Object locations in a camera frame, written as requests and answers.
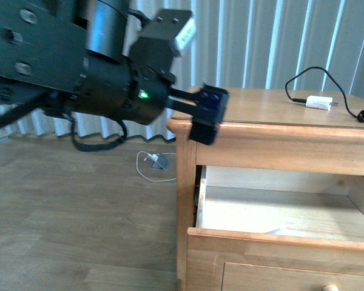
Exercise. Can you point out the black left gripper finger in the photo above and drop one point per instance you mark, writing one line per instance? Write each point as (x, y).
(207, 107)

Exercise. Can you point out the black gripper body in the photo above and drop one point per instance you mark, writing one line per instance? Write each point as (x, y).
(122, 90)

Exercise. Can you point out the wooden drawer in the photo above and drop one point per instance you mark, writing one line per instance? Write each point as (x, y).
(276, 230)

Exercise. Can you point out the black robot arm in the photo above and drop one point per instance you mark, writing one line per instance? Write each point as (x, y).
(45, 46)

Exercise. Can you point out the grey floor socket box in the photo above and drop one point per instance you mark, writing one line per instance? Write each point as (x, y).
(160, 162)

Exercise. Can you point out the white charger adapter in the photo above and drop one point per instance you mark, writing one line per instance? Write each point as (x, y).
(319, 102)

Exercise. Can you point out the wooden nightstand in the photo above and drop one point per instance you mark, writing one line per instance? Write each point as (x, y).
(263, 130)

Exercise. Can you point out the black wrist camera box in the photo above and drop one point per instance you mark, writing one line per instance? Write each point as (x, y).
(163, 39)

